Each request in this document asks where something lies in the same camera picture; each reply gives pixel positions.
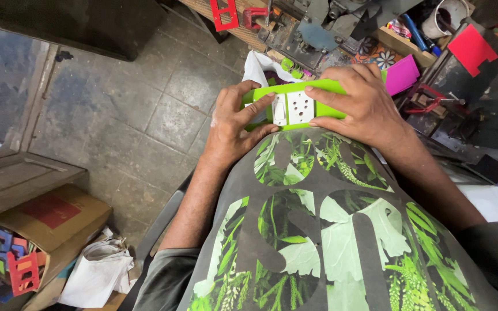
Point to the person's right hand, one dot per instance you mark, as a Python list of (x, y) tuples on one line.
[(368, 108)]

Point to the person's left hand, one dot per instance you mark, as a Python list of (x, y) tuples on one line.
[(227, 134)]

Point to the green plastic switch box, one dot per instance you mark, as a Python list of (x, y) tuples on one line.
[(333, 88)]

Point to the pink plastic plate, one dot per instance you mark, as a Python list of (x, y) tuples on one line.
[(401, 75)]

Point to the floral patterned tile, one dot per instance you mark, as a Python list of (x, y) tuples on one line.
[(378, 57)]

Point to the red clamp with metal screw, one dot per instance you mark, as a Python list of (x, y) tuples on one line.
[(426, 101)]

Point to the white socket module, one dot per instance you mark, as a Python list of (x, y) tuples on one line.
[(301, 107)]

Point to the wooden tray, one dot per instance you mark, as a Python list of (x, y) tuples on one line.
[(400, 45)]

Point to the white bag of plastic parts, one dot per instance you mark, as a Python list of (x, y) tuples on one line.
[(257, 67)]

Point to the blue pen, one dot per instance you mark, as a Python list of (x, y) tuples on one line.
[(413, 32)]

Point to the grey metal press machine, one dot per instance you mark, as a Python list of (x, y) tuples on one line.
[(314, 36)]

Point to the wooden workbench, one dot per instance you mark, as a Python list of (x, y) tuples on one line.
[(244, 32)]

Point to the white plastic cup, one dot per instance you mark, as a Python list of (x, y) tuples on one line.
[(435, 26)]

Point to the black chair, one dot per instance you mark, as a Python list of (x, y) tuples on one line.
[(162, 224)]

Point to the red plastic plate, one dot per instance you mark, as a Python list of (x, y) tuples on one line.
[(469, 49)]

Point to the black metal machine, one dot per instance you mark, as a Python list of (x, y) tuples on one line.
[(491, 112)]

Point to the grey leaf print shirt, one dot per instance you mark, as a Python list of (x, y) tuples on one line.
[(318, 237)]

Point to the white cloth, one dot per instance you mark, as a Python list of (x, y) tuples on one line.
[(486, 203)]

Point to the dark cabinet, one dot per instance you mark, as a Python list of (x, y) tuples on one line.
[(80, 21)]

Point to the white crumpled bag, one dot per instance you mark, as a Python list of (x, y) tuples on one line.
[(95, 272)]

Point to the carton of coloured plastic frames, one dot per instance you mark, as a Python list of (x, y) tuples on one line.
[(50, 224)]

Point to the wooden door panel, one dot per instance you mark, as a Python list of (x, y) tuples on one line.
[(20, 181)]

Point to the white rocker switch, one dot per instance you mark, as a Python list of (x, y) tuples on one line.
[(279, 110)]

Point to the red plastic frame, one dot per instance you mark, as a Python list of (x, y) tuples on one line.
[(216, 17)]

